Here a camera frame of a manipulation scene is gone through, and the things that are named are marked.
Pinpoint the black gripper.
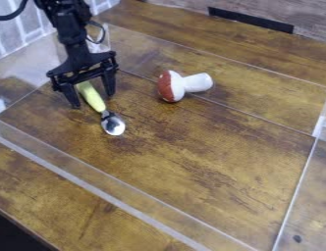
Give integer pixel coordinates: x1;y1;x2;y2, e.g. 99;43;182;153
46;51;118;109

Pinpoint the clear acrylic wall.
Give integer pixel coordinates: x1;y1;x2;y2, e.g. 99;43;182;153
0;121;257;251
272;102;326;251

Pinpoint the clear acrylic right wall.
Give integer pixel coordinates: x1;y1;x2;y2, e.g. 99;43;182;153
272;102;326;251

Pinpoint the plush mushroom toy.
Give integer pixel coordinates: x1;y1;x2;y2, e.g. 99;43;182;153
158;71;213;103

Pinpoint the green handled metal spoon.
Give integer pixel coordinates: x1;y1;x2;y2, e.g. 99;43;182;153
77;81;126;136

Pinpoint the black cable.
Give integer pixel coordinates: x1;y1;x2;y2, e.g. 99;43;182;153
85;20;107;45

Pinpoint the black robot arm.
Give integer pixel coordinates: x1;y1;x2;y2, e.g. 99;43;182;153
34;0;118;109

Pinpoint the clear acrylic front wall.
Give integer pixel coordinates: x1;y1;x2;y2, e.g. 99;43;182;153
0;121;257;251

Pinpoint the clear acrylic corner bracket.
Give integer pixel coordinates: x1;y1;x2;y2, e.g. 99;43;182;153
87;24;110;53

